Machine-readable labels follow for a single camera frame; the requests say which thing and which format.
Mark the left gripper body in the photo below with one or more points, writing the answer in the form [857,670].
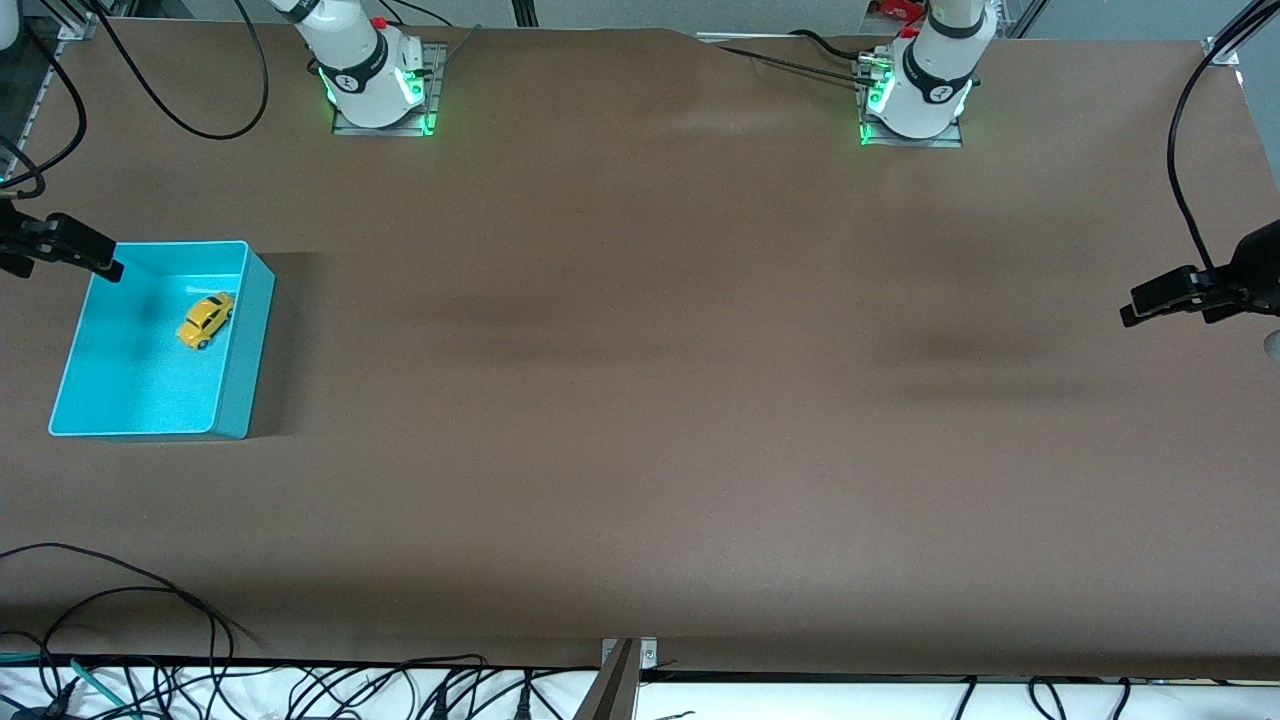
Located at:
[1256,256]

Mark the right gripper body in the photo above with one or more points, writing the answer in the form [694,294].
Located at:
[12,240]

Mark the yellow beetle toy car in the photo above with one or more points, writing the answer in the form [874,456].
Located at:
[205,320]

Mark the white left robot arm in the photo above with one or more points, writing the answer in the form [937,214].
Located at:
[930,80]

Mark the turquoise plastic bin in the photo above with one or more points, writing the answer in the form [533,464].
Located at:
[130,390]

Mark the red box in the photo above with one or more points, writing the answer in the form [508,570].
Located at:
[895,8]

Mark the aluminium table edge rail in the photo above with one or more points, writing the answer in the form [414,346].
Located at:
[75,28]

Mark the aluminium frame profile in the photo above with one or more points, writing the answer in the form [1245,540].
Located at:
[1225,50]

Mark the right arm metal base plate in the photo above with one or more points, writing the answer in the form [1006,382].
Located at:
[380,131]

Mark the metal bracket plate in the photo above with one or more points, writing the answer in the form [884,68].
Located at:
[650,655]

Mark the slanted aluminium post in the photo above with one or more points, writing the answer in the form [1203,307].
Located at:
[610,695]

